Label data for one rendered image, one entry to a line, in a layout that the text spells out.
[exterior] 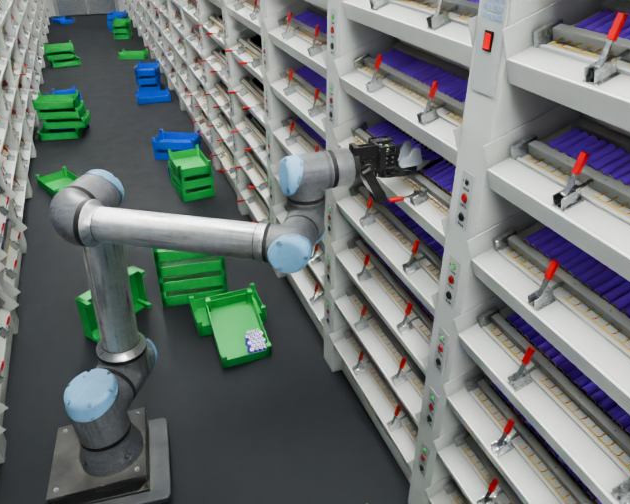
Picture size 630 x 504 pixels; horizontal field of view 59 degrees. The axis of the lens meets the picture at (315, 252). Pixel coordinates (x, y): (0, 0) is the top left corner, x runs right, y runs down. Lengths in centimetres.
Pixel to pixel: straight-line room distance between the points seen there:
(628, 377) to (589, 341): 8
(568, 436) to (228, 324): 159
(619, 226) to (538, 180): 18
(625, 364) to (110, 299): 128
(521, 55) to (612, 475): 71
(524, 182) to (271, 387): 143
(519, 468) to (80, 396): 116
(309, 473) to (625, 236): 133
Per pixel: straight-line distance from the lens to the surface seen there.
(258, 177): 294
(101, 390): 174
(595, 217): 96
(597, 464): 113
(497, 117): 107
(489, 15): 107
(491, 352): 126
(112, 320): 173
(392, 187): 145
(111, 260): 162
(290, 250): 121
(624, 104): 87
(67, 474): 195
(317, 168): 129
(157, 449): 200
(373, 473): 196
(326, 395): 217
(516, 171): 108
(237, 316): 243
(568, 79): 94
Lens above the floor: 157
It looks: 32 degrees down
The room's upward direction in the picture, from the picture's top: straight up
